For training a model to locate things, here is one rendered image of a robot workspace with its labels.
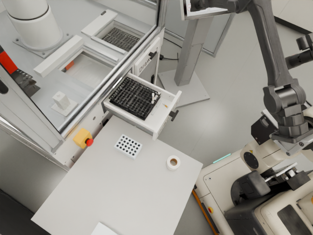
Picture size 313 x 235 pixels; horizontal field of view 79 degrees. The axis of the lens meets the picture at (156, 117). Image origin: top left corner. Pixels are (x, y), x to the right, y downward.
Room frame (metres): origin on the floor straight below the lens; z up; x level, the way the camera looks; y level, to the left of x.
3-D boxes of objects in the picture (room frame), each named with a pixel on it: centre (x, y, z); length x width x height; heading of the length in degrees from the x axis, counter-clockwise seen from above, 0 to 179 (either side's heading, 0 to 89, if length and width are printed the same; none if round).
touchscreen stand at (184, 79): (1.46, -0.24, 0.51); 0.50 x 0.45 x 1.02; 29
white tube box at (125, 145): (0.34, 0.12, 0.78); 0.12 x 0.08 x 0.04; 71
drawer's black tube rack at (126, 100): (0.59, 0.13, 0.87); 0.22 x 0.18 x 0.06; 70
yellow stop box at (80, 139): (0.31, 0.33, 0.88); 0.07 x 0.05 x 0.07; 160
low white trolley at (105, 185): (0.14, 0.08, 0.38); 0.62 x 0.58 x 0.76; 160
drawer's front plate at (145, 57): (0.92, 0.12, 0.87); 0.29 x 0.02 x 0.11; 160
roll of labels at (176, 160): (0.30, -0.13, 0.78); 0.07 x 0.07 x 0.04
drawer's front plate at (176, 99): (0.52, -0.06, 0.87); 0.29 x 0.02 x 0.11; 160
